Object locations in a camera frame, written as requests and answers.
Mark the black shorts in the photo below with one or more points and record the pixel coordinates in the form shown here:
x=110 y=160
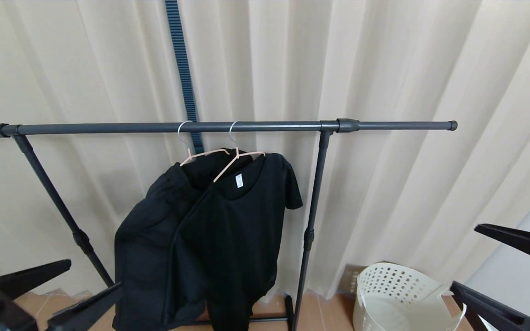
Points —
x=145 y=257

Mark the black garment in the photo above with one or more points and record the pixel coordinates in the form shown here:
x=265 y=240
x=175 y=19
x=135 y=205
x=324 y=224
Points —
x=246 y=239

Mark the pink clothes hanger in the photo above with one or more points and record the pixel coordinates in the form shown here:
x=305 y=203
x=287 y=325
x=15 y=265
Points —
x=233 y=138
x=185 y=142

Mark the white laundry basket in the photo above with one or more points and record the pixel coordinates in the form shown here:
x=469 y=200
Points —
x=384 y=294

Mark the black clothes rack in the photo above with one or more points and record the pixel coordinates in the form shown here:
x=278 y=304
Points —
x=154 y=127

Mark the white curtain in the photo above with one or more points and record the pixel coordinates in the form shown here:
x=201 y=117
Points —
x=62 y=69
x=384 y=69

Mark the window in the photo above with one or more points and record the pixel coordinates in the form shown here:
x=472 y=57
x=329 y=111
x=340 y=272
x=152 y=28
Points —
x=183 y=69

